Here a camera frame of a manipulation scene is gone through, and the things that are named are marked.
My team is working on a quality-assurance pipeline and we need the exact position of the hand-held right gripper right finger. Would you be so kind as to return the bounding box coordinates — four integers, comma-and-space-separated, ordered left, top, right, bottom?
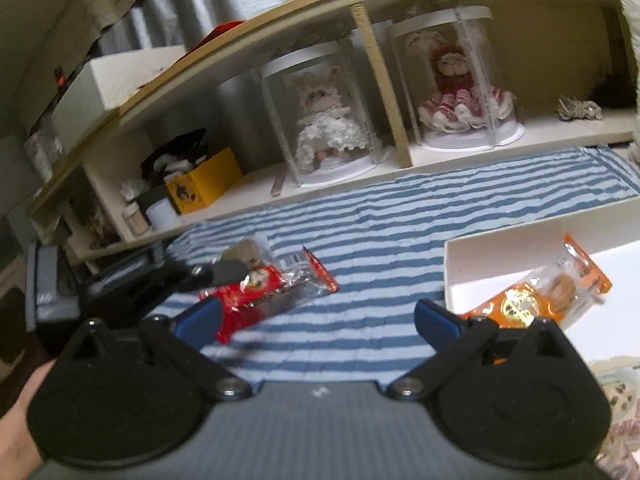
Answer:
388, 298, 585, 403

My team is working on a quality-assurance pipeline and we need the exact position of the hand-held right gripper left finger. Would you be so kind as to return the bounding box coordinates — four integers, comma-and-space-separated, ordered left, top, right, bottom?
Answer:
56, 295, 252, 404

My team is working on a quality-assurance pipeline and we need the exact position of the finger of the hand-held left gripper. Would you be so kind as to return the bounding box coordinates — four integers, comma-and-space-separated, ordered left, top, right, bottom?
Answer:
181, 258, 252, 292

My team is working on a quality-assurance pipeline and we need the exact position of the clear packet with brown cake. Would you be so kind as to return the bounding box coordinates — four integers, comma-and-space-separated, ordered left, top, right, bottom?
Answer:
220, 232, 273, 281

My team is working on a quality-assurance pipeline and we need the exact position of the red snack packet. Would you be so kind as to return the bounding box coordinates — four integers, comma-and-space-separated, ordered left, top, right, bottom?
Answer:
197, 247, 340, 346

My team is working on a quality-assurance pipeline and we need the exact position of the orange snack packet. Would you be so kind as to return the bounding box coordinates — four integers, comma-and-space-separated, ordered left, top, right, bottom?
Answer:
460, 232, 613, 366

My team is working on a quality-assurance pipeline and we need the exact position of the white shallow box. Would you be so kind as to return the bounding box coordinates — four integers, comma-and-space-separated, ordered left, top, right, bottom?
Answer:
444, 195, 640, 480

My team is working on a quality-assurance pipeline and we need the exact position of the pink patterned snack packet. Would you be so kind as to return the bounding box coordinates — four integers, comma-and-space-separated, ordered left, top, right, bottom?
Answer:
597, 410, 640, 466

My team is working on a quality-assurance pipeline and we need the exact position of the person's left forearm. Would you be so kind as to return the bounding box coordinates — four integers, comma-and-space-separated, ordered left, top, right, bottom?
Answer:
0, 360, 53, 480

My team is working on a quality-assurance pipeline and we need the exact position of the white round jar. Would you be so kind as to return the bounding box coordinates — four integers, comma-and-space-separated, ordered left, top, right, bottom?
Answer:
146, 199, 180, 231

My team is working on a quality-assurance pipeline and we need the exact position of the yellow cardboard box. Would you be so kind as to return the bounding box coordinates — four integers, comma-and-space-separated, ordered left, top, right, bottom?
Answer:
165, 147, 244, 216

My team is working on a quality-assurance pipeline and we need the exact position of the blue white striped blanket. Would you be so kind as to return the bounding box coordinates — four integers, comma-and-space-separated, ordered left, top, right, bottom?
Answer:
135, 146, 640, 396

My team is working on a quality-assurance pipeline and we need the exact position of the small beige jar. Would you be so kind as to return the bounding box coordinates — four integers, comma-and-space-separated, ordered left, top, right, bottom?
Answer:
122, 202, 151, 237

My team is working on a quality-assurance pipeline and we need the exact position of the crumpled white tissue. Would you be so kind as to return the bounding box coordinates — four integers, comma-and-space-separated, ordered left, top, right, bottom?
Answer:
120, 177, 151, 201

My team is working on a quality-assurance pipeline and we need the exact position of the black bag with paper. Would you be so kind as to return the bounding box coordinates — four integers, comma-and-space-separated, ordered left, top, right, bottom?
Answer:
140, 129, 211, 176

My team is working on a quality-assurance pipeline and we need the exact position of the doll in white dress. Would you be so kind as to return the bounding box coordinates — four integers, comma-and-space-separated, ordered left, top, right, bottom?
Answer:
292, 72, 371, 168

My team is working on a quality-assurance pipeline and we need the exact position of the red-dress doll in case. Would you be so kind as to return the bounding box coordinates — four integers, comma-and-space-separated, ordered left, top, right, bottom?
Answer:
387, 6, 526, 153

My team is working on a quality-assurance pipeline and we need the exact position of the white cardboard box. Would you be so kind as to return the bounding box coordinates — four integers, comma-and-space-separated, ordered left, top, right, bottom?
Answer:
52, 45, 188, 153

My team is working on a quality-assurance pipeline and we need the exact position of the wooden shelf unit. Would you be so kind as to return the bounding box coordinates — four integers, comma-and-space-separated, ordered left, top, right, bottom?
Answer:
25, 0, 640, 266

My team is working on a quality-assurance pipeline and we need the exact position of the white-dress doll in case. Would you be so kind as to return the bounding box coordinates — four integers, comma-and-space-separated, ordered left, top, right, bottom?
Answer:
257, 42, 393, 188

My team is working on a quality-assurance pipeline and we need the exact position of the doll in red dress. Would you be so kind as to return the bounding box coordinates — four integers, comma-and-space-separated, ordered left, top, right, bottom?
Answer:
417, 45, 516, 133

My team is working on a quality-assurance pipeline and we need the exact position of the red cloth item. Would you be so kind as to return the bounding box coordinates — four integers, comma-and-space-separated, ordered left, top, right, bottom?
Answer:
187, 20, 248, 53

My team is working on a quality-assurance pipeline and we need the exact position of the small silvery ornament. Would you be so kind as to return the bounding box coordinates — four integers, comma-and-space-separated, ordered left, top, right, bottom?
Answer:
556, 95, 601, 122

